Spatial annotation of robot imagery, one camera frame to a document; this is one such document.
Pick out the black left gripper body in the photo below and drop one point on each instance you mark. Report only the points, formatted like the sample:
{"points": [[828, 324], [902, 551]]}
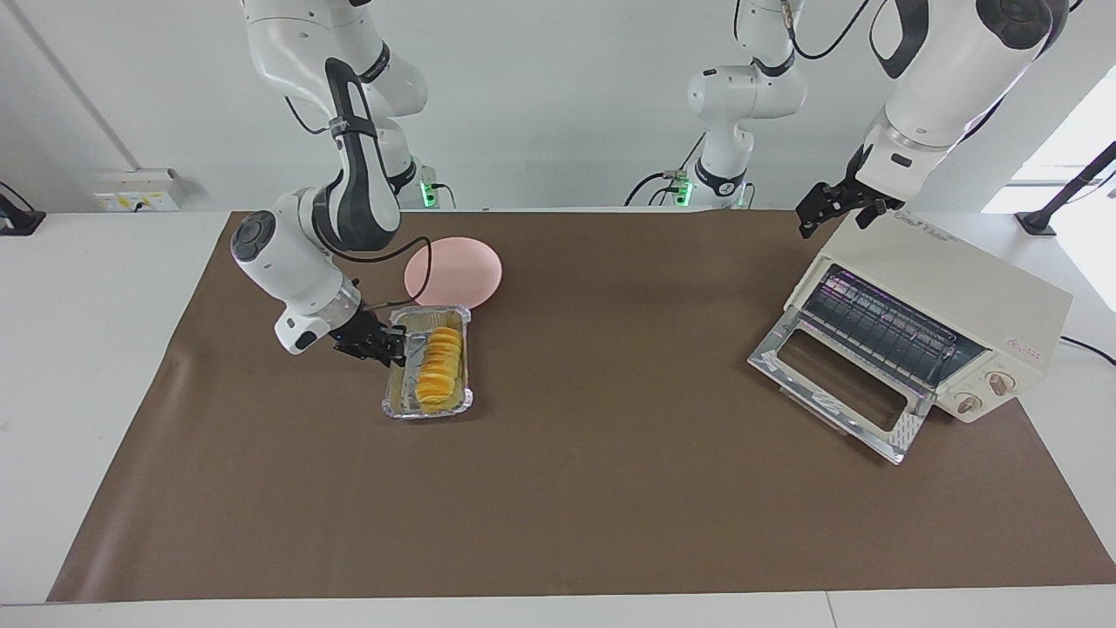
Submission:
{"points": [[366, 338]]}

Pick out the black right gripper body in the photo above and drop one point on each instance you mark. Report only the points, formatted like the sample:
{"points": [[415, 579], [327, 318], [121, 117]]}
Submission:
{"points": [[859, 196]]}

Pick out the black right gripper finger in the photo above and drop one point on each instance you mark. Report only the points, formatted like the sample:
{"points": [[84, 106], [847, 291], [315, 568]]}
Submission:
{"points": [[809, 225], [866, 218]]}

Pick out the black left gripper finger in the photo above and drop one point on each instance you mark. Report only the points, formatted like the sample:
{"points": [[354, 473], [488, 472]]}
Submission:
{"points": [[397, 358], [398, 335]]}

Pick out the aluminium foil tray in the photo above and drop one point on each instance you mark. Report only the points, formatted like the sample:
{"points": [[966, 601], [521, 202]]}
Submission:
{"points": [[397, 397]]}

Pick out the sliced yellow bread loaf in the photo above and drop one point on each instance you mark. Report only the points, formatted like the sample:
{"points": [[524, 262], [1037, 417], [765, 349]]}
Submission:
{"points": [[438, 371]]}

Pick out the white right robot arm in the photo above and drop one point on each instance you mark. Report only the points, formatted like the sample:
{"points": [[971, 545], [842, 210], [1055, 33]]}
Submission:
{"points": [[288, 262]]}

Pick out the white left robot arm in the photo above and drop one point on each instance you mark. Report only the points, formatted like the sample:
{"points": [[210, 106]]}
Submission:
{"points": [[942, 78]]}

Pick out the cream toaster oven body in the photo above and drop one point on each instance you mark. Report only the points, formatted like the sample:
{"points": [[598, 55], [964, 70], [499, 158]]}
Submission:
{"points": [[950, 279]]}

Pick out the glass oven door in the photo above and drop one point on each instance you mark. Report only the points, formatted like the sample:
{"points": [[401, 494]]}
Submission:
{"points": [[837, 375]]}

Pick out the cream oven knob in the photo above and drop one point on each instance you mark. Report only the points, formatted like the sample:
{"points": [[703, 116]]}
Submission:
{"points": [[969, 404], [1000, 383]]}

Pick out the pink round plate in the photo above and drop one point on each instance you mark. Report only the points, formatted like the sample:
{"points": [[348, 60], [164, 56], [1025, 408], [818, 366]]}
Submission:
{"points": [[475, 270]]}

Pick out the black angled pole stand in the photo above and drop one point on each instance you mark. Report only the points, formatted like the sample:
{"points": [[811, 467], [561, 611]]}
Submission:
{"points": [[1064, 196]]}

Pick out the brown table mat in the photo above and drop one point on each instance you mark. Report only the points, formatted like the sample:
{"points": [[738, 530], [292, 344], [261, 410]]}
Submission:
{"points": [[610, 488]]}

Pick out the small black stand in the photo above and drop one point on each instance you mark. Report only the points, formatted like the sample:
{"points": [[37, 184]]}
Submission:
{"points": [[17, 220]]}

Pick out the white wall socket box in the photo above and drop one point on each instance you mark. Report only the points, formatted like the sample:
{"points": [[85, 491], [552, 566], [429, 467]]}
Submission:
{"points": [[139, 192]]}

